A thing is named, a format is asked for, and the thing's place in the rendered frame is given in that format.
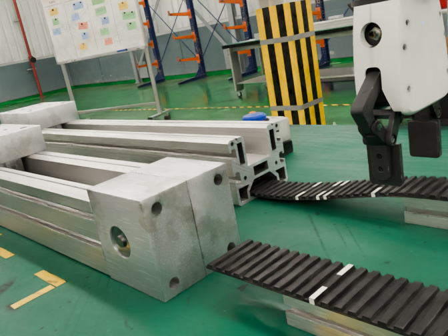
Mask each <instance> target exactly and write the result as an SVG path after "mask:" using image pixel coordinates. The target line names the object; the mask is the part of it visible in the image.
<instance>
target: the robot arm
mask: <svg viewBox="0 0 448 336"><path fill-rule="evenodd" d="M351 7H354V13H353V60H354V73H355V87H356V93H357V96H356V98H355V100H354V102H353V104H352V106H351V110H350V113H351V116H352V118H353V119H354V121H355V122H356V124H357V127H358V131H359V133H360V134H361V135H362V136H363V144H364V145H366V146H367V159H368V166H369V179H370V182H371V183H372V184H378V185H390V186H397V187H400V186H402V184H404V182H405V181H404V172H403V156H402V146H401V143H396V141H397V135H398V130H399V124H400V120H401V114H404V115H410V116H411V117H412V118H415V119H408V120H407V126H408V135H409V152H410V155H411V156H412V157H430V158H439V157H440V156H441V155H442V146H441V122H440V119H435V118H440V116H441V107H440V105H439V100H440V99H442V98H443V97H444V96H446V94H447V93H448V54H447V46H446V40H445V29H444V24H443V16H442V12H441V6H440V2H439V0H357V1H352V2H351ZM390 106H391V108H392V109H386V108H388V107H390ZM378 119H388V120H389V122H388V126H387V129H386V128H385V127H384V126H383V125H382V123H381V122H380V121H379V120H378Z"/></svg>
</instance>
